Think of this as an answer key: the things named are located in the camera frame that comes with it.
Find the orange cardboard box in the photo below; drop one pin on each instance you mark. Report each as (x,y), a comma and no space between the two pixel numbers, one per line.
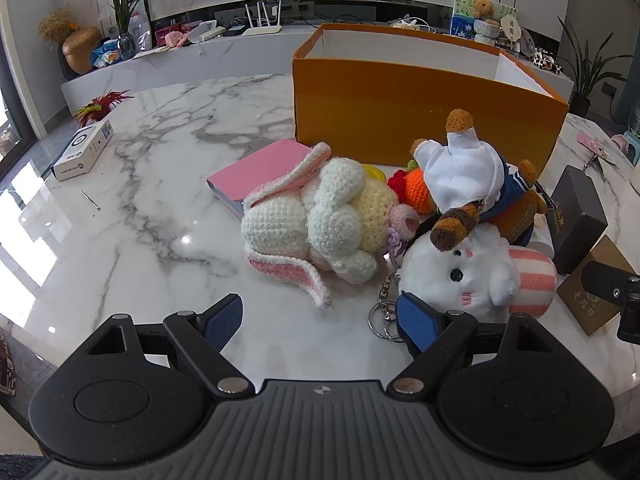
(400,110)

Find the pink plush item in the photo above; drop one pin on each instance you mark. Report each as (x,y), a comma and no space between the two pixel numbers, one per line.
(175,38)

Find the white fluffy bunny plush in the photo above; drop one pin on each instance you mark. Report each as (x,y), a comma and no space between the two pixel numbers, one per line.
(450,270)

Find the orange crochet carrot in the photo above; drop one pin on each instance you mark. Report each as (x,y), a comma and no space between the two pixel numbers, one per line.
(419,194)

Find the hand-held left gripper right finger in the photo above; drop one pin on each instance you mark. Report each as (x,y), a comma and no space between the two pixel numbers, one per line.
(417,322)

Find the red crochet toy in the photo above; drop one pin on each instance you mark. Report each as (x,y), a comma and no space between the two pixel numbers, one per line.
(397,181)

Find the brown bear plush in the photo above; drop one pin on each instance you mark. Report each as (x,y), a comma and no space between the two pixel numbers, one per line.
(465,170)

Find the gold vase with dried flowers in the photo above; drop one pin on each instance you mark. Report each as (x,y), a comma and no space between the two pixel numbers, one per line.
(80,50)

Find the white product carton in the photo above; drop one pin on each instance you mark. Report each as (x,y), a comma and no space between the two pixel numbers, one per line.
(82,152)

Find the white crochet rabbit plush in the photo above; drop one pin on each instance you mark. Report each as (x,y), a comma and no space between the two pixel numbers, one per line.
(300,220)

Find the pink notebook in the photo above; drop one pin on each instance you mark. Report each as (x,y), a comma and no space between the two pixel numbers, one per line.
(255,170)

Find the white flat device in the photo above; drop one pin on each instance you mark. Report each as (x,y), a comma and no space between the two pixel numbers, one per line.
(205,31)

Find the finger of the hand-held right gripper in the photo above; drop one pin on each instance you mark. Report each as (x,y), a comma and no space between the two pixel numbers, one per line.
(607,282)

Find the potted plant in black pot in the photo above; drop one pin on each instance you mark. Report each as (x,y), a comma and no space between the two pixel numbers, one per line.
(582,80)

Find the thin metal pin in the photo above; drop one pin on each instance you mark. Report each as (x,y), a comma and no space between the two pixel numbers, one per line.
(90,201)

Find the metal key rings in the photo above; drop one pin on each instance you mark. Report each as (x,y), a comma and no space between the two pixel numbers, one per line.
(385,321)

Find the blue and green painting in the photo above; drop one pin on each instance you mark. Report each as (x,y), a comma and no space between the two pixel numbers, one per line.
(462,15)

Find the brown cardboard box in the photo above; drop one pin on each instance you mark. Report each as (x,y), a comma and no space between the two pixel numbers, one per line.
(580,295)

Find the white marble TV cabinet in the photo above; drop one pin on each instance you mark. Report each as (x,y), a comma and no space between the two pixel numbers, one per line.
(150,70)

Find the black framed photo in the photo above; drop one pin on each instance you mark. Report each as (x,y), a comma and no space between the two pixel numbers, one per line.
(142,22)

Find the dark grey box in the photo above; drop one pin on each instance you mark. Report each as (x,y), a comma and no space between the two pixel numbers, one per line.
(575,215)

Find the yellow banana toy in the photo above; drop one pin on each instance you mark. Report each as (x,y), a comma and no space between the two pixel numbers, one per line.
(373,172)

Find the cow figurines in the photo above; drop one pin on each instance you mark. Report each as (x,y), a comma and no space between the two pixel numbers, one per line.
(547,60)

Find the white router with antennas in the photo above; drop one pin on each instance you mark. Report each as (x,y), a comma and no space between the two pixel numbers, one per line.
(262,30)

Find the light blue stool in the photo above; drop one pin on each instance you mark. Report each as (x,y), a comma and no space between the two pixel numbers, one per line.
(634,147)

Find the red feather toy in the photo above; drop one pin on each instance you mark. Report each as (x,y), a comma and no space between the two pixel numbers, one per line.
(102,102)

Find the pink device with dark screen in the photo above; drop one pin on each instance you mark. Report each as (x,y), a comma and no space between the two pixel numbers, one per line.
(620,142)

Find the white knitted pot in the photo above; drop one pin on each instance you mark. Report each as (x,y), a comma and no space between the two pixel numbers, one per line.
(486,31)

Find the red gift box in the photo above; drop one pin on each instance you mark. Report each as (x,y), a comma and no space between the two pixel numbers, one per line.
(167,27)

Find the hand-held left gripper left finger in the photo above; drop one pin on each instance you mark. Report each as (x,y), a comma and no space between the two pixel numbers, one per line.
(220,322)

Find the blue snack packet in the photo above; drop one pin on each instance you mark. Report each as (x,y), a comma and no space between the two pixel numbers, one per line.
(105,54)

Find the round paper fan sign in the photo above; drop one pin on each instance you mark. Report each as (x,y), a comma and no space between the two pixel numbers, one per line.
(511,27)

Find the green plant in glass vase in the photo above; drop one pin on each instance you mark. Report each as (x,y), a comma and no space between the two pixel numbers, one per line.
(122,7)

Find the small brown teddy bear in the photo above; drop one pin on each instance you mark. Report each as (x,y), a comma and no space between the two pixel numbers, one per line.
(483,9)

